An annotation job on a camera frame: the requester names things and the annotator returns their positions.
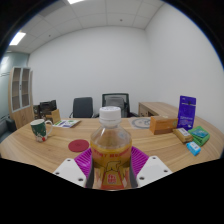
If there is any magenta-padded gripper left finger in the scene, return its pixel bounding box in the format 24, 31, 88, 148
53, 147, 94, 188

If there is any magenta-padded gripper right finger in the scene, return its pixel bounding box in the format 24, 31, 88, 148
130, 145, 174, 188

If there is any orange drink bottle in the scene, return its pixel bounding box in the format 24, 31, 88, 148
89, 105, 133, 191

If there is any flat round red coaster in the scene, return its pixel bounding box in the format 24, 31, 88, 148
68, 139, 91, 153

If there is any orange-brown cardboard box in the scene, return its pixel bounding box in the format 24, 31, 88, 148
149, 115, 179, 136

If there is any small tan box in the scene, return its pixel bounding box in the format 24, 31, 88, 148
172, 127, 194, 144

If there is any printed sticker leaflet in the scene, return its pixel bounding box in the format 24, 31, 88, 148
52, 119, 81, 129

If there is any green and white mug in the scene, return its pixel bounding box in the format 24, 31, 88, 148
30, 118, 54, 143

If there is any green flat box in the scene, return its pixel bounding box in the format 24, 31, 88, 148
188, 125, 211, 147

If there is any black office chair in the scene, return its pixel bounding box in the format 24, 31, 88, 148
69, 96, 96, 119

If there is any purple standing pouch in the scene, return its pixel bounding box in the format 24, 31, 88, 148
176, 95, 197, 131

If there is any dark printed box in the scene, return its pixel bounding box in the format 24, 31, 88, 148
39, 99, 58, 118

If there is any small dark upright box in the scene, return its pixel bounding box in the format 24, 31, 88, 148
32, 104, 41, 120

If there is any grey mesh office chair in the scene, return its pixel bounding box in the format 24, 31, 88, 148
101, 92, 138, 118

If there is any dark sofa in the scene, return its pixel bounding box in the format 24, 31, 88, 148
0, 118, 17, 143

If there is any wooden shelf cabinet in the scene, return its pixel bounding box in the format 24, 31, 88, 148
8, 66, 36, 130

